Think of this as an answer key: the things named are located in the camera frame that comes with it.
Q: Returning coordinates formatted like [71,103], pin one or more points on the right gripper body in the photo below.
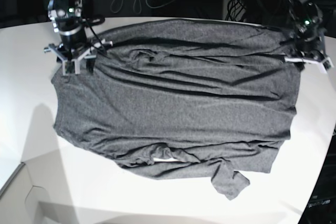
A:
[70,47]

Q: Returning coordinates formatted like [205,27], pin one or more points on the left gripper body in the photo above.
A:
[313,48]

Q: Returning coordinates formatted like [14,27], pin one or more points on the dark grey t-shirt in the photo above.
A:
[182,98]

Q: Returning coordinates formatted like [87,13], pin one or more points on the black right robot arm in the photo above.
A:
[73,21]

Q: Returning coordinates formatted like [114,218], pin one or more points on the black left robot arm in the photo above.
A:
[306,18]

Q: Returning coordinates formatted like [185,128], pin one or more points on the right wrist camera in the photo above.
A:
[70,67]

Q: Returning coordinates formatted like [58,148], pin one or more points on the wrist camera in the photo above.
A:
[70,67]
[326,64]

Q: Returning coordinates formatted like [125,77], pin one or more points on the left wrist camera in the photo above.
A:
[326,64]

